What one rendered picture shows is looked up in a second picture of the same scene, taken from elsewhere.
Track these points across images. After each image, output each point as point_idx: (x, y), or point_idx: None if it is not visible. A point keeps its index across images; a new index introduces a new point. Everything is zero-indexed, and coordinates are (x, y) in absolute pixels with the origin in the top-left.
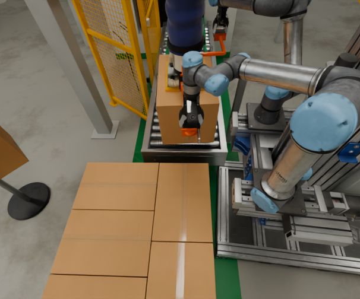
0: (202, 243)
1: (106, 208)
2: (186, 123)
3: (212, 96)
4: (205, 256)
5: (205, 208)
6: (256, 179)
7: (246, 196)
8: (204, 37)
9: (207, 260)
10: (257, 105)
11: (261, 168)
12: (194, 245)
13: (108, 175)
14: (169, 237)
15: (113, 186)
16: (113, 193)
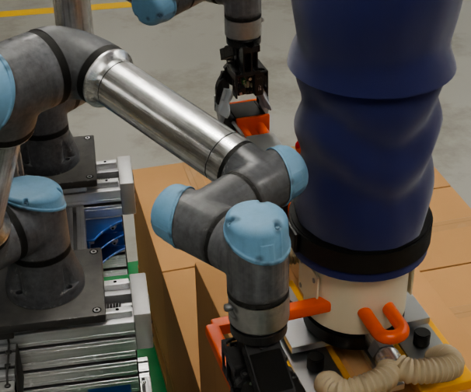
0: (183, 267)
1: (433, 271)
2: (251, 106)
3: (223, 276)
4: (174, 253)
5: (190, 317)
6: (88, 165)
7: (108, 171)
8: (291, 227)
9: (168, 249)
10: (69, 309)
11: (69, 229)
12: (200, 260)
13: None
14: None
15: (455, 308)
16: (440, 296)
